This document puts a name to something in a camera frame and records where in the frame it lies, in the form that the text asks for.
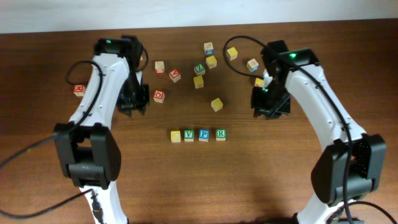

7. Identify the yellow C wooden block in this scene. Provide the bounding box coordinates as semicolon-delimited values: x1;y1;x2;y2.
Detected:
170;130;181;143

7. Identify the green R top wooden block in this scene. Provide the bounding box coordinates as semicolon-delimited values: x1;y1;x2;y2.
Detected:
216;129;226;141

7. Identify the green V wooden block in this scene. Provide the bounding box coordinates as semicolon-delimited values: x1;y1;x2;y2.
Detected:
183;129;194;142

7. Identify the blue P wooden block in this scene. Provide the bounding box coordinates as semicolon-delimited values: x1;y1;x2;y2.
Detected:
198;129;210;142

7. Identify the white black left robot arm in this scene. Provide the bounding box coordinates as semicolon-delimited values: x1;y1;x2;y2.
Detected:
53;35;149;223

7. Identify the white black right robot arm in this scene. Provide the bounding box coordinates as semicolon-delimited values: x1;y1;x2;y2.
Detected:
251;40;386;223

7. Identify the yellow T wooden block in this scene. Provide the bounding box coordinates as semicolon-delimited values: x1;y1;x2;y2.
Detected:
254;78;264;88

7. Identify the red O wooden block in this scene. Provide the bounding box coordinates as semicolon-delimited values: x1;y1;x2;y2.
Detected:
153;90;165;103

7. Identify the blue D side wooden block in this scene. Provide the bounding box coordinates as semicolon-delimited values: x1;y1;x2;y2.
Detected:
246;58;259;73

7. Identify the red side I wooden block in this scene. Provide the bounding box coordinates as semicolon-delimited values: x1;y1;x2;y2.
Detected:
155;61;165;73

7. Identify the red tilted A wooden block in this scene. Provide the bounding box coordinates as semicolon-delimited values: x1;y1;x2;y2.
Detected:
169;69;181;83

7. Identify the red W wooden block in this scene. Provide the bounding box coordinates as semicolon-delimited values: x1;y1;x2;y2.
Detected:
73;85;86;97

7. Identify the yellow umbrella wooden block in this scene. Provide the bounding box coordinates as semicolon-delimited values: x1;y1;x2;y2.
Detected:
211;98;223;112

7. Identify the yellow far wooden block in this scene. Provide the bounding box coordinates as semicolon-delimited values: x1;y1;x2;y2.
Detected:
226;47;238;60

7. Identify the yellow spider wooden block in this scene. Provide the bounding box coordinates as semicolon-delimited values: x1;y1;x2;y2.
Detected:
193;76;204;89

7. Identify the green Z wooden block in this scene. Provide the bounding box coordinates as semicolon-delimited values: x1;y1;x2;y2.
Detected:
194;63;206;76

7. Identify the yellow mid wooden block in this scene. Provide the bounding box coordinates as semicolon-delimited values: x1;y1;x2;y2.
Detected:
206;55;217;69

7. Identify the blue side far wooden block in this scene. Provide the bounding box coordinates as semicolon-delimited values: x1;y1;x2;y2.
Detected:
203;42;214;55

